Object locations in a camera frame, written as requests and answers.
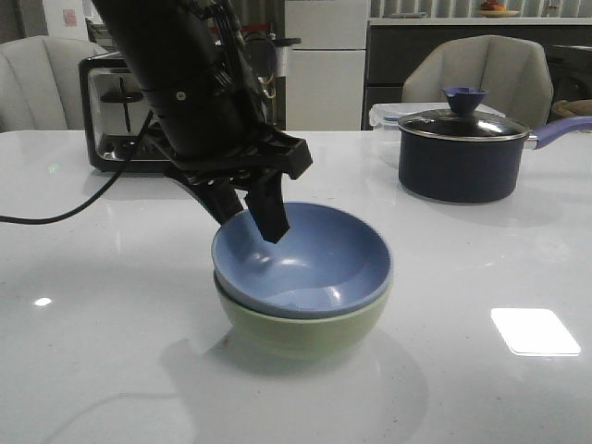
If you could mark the black and chrome toaster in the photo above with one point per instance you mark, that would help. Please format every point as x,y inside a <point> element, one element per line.
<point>114,109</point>

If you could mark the dark blue saucepan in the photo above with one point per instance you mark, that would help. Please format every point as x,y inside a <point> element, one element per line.
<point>472,172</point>

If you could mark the fruit plate on counter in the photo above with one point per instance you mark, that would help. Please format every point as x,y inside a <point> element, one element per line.
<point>493,9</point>

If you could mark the clear plastic food container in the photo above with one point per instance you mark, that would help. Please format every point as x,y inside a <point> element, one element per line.
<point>383,120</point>

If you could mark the blue bowl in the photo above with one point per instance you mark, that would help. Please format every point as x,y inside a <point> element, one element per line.
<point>328,263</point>

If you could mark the white refrigerator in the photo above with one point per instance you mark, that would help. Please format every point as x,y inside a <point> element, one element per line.
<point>325,82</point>

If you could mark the grey chair left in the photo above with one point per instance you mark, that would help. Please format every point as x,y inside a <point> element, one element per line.
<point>40,83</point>

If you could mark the grey chair right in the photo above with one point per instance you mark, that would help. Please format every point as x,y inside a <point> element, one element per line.
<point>514,72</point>

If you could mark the dark kitchen counter cabinet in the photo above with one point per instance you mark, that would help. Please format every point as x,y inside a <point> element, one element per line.
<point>396,47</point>

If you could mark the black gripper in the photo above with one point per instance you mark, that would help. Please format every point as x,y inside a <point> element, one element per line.
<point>211,122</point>

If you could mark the green bowl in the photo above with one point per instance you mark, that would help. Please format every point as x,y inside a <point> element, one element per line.
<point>304,339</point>

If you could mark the grey chair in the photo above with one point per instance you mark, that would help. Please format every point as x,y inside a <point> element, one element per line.
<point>40,83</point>
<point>514,72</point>

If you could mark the glass pot lid blue knob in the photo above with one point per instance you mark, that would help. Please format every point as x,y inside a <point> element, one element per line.
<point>461,121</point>

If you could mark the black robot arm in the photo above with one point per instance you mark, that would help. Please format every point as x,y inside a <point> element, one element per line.
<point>155,35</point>

